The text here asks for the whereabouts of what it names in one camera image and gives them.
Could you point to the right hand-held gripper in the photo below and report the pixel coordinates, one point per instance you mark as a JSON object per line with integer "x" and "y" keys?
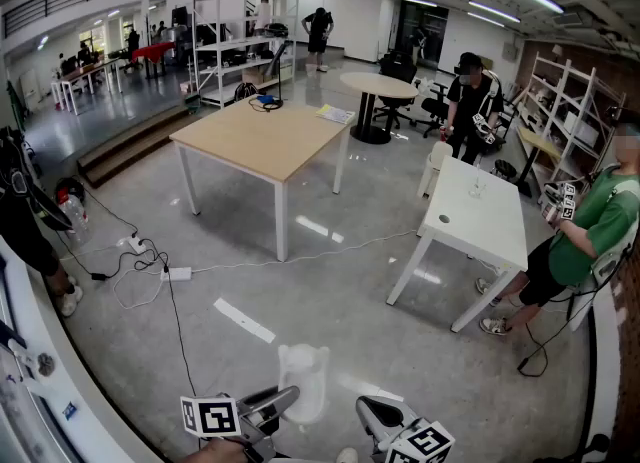
{"x": 425, "y": 443}

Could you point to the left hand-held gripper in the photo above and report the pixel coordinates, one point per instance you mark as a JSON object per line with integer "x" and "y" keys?
{"x": 210, "y": 416}

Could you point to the person's left forearm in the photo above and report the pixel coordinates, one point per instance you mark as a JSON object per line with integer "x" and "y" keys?
{"x": 215, "y": 453}

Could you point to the person's white shoe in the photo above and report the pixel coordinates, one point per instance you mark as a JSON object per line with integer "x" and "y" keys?
{"x": 346, "y": 456}

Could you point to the long white power strip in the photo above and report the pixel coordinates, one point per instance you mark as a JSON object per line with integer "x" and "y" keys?
{"x": 177, "y": 274}

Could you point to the small white power strip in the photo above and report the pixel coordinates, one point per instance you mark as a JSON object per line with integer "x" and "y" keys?
{"x": 137, "y": 245}

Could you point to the white desk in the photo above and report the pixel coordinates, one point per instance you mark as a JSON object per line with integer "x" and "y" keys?
{"x": 475, "y": 221}

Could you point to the white cabinet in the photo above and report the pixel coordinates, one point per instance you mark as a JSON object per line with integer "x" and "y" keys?
{"x": 60, "y": 366}

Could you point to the clear glass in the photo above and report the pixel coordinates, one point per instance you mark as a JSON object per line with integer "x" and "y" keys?
{"x": 476, "y": 188}

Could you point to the square wooden table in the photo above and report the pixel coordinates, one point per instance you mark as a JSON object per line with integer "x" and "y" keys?
{"x": 260, "y": 141}

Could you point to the white plastic chair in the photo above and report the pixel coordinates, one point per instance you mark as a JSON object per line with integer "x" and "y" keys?
{"x": 437, "y": 156}

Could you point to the large clear water bottle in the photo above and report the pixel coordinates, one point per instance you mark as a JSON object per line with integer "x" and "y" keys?
{"x": 75, "y": 218}

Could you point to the yellow-green book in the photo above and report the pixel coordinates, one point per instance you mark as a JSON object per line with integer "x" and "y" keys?
{"x": 335, "y": 113}

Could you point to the wooden steps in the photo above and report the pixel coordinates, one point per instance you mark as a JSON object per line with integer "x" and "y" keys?
{"x": 130, "y": 143}

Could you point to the black bag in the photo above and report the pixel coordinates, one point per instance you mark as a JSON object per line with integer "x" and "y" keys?
{"x": 67, "y": 185}

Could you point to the green basket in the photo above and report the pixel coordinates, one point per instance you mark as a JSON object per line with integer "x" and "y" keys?
{"x": 192, "y": 103}

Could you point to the black backpack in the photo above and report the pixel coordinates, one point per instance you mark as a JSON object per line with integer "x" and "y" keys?
{"x": 245, "y": 91}

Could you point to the black office chair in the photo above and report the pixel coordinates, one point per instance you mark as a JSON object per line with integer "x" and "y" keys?
{"x": 435, "y": 106}
{"x": 397, "y": 66}

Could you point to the cardboard box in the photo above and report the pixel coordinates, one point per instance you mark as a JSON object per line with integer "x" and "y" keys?
{"x": 252, "y": 77}

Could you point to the round wooden table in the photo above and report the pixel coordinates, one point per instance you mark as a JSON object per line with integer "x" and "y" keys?
{"x": 377, "y": 85}

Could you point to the black desk lamp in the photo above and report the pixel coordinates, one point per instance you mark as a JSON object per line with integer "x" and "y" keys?
{"x": 275, "y": 58}

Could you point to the white metal shelf rack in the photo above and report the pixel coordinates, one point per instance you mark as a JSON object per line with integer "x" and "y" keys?
{"x": 218, "y": 43}

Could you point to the red cloth table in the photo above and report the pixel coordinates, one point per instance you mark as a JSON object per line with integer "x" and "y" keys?
{"x": 152, "y": 51}

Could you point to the long white tables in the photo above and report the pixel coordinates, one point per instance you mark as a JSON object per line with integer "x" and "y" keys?
{"x": 82, "y": 73}

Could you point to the white wall shelf rack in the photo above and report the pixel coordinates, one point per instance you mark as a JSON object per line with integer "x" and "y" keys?
{"x": 567, "y": 101}

